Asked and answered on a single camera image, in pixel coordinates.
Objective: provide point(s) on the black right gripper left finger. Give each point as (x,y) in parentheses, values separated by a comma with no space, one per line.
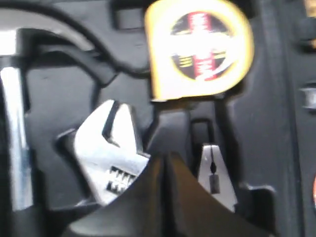
(138,212)

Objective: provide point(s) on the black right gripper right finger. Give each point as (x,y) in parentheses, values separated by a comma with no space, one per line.
(190,211)

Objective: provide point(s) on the adjustable wrench black handle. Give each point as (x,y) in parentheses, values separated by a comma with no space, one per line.
(109,150)

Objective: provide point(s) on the claw hammer black grip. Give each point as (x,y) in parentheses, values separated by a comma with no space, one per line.
(16,28)

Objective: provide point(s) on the black electrical tape roll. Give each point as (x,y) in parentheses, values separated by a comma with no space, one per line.
(314,191)

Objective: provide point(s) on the black plastic tool case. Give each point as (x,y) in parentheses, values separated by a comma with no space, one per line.
(269,153)

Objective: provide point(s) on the yellow tape measure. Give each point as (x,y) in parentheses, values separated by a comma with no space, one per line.
(197,47)

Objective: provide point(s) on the orange handled pliers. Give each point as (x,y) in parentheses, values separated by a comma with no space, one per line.
(214,177)

